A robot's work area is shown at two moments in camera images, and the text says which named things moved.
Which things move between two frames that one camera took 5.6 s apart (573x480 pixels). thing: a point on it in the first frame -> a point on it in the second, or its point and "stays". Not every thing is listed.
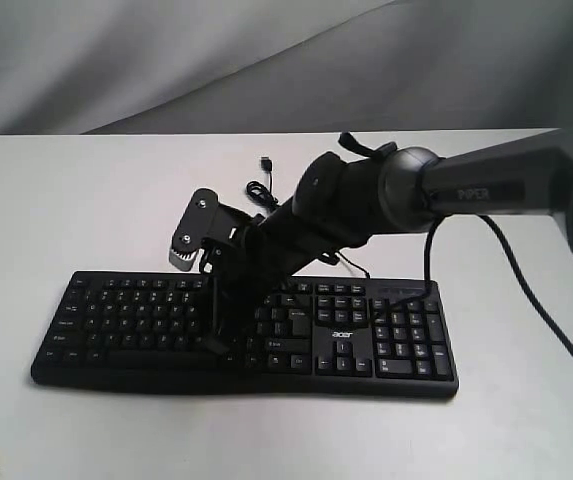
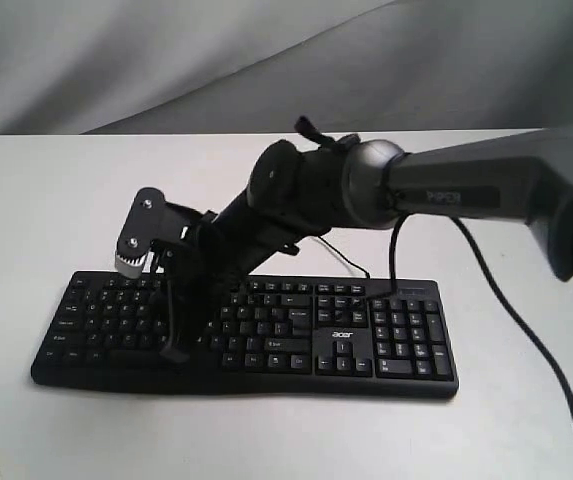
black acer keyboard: x=368 y=338 stays
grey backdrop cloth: x=145 y=67 stays
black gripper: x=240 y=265 -> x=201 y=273
